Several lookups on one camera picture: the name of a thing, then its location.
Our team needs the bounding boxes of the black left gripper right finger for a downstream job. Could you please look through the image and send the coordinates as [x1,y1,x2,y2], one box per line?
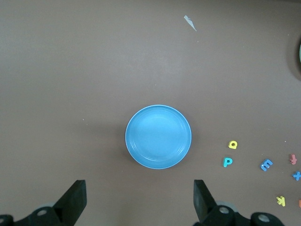
[193,179,285,226]

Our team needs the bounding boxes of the blue foam letter m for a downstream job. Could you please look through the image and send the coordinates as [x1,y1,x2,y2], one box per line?
[260,159,274,172]

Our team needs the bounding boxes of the brown table cover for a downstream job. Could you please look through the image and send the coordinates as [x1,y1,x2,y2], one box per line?
[0,0,301,226]

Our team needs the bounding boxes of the white tape scrap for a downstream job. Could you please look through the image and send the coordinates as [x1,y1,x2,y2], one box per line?
[183,15,198,32]

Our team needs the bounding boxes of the blue plate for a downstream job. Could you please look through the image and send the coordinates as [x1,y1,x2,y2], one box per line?
[125,105,192,170]

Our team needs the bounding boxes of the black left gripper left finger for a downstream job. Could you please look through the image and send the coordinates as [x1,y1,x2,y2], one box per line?
[0,180,87,226]

